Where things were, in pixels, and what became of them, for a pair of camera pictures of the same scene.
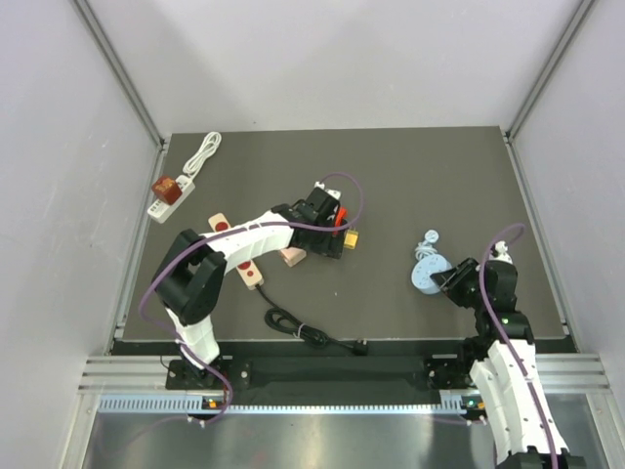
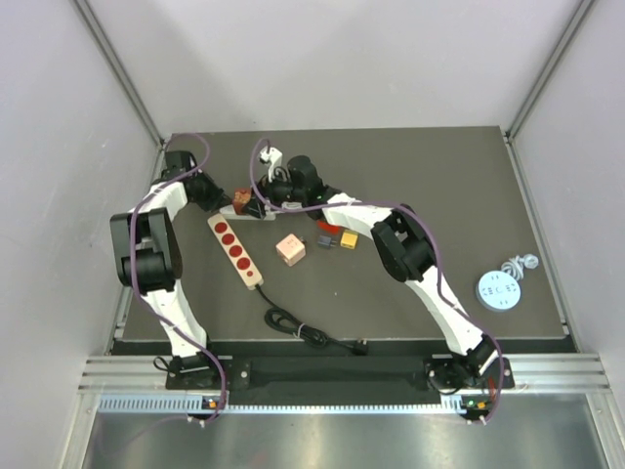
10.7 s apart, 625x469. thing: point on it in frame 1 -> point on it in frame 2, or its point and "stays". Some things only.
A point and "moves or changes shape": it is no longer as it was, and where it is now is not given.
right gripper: [450, 280] -> [267, 191]
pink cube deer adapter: [293, 255] stays
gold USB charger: [351, 238] stays
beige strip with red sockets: [248, 270] stays
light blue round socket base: [427, 267] moves or changes shape
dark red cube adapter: [167, 190] moves or changes shape
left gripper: [329, 247] -> [217, 196]
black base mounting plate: [328, 372] stays
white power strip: [160, 210] moves or changes shape
